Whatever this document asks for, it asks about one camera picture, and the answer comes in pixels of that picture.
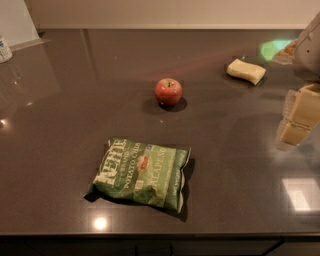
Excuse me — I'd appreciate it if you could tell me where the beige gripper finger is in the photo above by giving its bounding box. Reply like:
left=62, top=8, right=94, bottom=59
left=275, top=90, right=296, bottom=150
left=284, top=83, right=320, bottom=146

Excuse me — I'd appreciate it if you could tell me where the red apple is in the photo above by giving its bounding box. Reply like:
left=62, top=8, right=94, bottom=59
left=154, top=78, right=182, bottom=106

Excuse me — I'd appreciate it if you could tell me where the white bottle with label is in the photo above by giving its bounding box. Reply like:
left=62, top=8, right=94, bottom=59
left=0, top=35, right=13, bottom=63

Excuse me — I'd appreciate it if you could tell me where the yellow sponge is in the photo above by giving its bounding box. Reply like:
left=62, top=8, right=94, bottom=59
left=227, top=59, right=266, bottom=85

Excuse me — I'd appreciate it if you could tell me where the green jalapeno chip bag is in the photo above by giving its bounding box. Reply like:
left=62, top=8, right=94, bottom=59
left=84, top=138, right=190, bottom=214

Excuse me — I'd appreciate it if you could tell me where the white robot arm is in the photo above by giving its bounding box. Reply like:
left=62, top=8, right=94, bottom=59
left=273, top=13, right=320, bottom=151

